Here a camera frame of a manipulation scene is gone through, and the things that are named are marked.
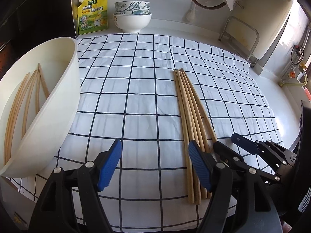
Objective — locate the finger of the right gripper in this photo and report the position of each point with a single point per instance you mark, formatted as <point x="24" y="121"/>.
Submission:
<point x="236" y="163"/>
<point x="262" y="147"/>

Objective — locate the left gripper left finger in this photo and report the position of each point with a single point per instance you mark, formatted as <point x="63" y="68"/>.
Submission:
<point x="93" y="177"/>

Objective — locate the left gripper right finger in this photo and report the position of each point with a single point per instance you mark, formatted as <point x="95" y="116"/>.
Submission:
<point x="217" y="178"/>

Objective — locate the wooden chopstick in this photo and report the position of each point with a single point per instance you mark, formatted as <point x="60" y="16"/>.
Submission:
<point x="200" y="133"/>
<point x="42" y="78"/>
<point x="29" y="91"/>
<point x="21" y="99"/>
<point x="37" y="95"/>
<point x="191" y="131"/>
<point x="201" y="109"/>
<point x="191" y="197"/>
<point x="10" y="119"/>

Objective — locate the right hand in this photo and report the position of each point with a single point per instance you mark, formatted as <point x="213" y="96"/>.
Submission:
<point x="286" y="228"/>

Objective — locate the cream round basin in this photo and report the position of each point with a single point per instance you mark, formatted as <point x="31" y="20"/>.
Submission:
<point x="47" y="130"/>

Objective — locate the metal board rack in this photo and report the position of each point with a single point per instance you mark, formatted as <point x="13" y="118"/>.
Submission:
<point x="242" y="37"/>

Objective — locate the white black checkered cloth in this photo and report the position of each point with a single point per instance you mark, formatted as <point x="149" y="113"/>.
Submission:
<point x="128" y="93"/>

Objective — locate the white cutting board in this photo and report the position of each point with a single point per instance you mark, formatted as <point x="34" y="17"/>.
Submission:
<point x="267" y="17"/>

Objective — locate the white bowl with cartoon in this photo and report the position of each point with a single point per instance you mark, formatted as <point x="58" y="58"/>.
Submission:
<point x="130" y="23"/>

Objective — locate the yellow seasoning pouch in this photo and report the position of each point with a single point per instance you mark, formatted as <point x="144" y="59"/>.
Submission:
<point x="92" y="16"/>

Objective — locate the blue patterned bowl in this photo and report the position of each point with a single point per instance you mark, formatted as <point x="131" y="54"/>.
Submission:
<point x="123" y="6"/>
<point x="134" y="12"/>

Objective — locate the black range hood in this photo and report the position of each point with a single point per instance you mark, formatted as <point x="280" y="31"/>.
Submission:
<point x="37" y="21"/>

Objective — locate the gas valve with hose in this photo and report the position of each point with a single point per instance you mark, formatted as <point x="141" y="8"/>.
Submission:
<point x="294" y="73"/>

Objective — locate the white long handled brush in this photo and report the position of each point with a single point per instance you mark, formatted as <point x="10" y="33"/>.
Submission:
<point x="191" y="15"/>

